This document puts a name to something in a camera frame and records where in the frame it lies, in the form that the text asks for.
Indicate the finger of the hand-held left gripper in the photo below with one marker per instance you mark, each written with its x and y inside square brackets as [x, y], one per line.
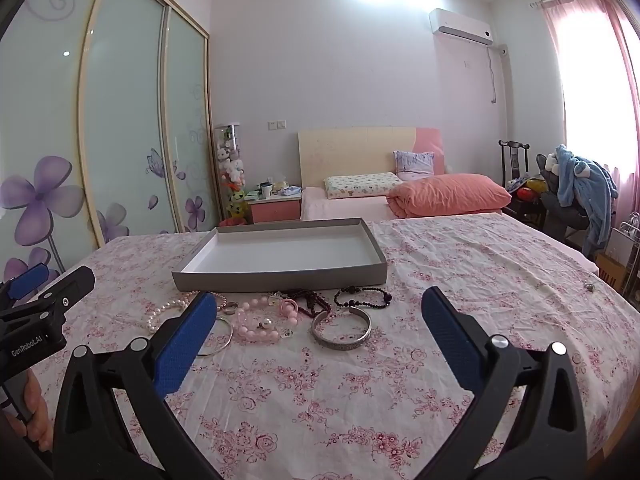
[27, 277]
[70, 285]

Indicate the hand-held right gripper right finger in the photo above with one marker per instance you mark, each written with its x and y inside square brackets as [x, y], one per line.
[450, 340]

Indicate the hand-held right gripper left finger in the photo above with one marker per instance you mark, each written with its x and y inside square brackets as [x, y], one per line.
[185, 345]

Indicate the thin silver bangle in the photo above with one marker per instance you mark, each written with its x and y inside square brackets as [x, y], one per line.
[228, 335]

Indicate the silver cuff bangle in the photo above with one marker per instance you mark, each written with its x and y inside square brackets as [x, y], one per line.
[340, 342]

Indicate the pink charm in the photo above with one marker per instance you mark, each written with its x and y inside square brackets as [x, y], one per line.
[289, 306]

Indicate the grey cardboard tray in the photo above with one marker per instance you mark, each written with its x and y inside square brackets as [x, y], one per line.
[280, 250]

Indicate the person's left hand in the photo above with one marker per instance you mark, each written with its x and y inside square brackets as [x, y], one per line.
[41, 420]

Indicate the pink floral tablecloth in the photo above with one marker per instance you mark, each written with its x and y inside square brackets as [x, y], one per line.
[350, 400]

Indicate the red basin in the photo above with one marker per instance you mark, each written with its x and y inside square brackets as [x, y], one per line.
[231, 221]

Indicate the orange pink pillow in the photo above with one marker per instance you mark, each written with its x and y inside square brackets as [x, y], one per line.
[450, 195]

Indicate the yellow green plush toy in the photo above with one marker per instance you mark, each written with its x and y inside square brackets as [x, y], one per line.
[238, 205]

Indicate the pink nightstand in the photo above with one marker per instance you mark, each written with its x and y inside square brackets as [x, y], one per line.
[275, 210]

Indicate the green box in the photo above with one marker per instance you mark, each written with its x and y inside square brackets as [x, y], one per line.
[252, 195]

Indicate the red and yellow bag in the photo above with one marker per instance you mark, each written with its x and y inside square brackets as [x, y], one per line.
[527, 191]

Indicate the grey office chair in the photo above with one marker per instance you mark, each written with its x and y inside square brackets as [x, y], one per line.
[562, 215]

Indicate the bed with pink sheet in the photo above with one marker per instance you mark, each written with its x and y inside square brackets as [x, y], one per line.
[340, 207]

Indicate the cardboard box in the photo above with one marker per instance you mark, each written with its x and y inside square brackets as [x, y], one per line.
[611, 272]

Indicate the white printed pillow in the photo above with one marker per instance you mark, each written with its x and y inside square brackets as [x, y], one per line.
[360, 186]

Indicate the lilac cushion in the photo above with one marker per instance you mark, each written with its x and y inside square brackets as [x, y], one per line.
[414, 164]

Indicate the sliding glass door wardrobe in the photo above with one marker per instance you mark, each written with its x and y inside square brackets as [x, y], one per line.
[120, 110]

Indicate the clear tube of plush toys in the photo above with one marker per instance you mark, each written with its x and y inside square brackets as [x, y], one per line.
[229, 160]

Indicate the dark wooden chair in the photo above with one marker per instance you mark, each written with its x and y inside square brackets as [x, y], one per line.
[512, 160]

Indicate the blue plush toy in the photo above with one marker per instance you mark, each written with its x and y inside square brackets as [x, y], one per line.
[585, 185]

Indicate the beige and pink headboard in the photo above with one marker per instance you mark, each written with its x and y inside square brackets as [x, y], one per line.
[350, 152]

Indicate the pink curtain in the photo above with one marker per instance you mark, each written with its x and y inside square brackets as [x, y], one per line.
[590, 85]

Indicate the white air conditioner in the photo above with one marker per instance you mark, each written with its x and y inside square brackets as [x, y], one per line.
[460, 27]

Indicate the white wall switch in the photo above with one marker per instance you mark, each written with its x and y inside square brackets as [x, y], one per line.
[277, 124]

